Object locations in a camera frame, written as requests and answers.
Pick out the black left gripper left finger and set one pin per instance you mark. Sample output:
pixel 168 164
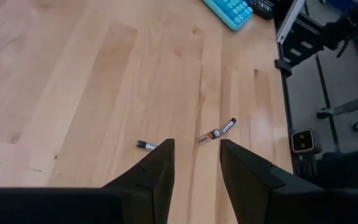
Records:
pixel 135 205

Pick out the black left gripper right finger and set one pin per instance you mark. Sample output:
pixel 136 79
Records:
pixel 275 202

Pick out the silver Energizer AA battery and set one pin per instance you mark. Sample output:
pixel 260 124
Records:
pixel 210 136
pixel 145 145

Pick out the silver Energizer AAA battery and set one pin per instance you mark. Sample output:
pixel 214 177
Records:
pixel 228 125

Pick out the office chair base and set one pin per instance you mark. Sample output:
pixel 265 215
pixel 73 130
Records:
pixel 350 107

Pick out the light blue calculator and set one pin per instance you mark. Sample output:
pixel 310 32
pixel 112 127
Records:
pixel 232 12

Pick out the small black depth camera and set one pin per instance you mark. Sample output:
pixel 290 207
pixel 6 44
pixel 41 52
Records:
pixel 302 140

